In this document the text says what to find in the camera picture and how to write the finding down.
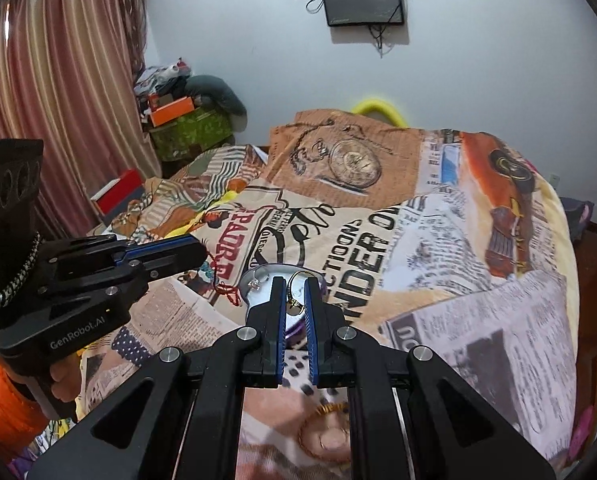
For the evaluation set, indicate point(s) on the wall-mounted black monitor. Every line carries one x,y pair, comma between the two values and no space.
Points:
363,0

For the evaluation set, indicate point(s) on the person's left hand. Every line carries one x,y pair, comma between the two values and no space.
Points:
66,377

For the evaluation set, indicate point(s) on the striped pink curtain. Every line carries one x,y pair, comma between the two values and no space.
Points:
53,85

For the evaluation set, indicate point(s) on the person's left forearm orange sleeve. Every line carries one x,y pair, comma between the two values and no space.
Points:
6,410

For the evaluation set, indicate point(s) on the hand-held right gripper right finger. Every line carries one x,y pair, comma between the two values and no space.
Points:
311,327

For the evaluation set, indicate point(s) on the orange box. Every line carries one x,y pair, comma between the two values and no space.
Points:
171,112

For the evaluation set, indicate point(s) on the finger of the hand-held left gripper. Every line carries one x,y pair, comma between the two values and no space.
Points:
173,260
148,243

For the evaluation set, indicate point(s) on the pink cloth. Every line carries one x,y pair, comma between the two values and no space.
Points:
583,432

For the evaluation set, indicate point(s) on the pile of clothes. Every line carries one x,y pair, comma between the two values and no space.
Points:
161,77

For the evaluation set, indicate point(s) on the printed blanket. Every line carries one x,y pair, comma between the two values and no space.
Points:
428,260

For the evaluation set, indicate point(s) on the green patterned box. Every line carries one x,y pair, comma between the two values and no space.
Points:
191,135

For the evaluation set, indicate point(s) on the purple cloth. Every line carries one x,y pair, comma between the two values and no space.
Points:
578,215

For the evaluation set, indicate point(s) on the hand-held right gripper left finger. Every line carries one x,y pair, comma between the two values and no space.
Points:
278,327

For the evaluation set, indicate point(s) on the round silver tin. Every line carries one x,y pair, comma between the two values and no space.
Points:
263,290

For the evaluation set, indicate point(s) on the grey pillow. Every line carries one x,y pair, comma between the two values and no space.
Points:
216,91

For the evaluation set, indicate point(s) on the red white box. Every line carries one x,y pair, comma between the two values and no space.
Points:
118,192

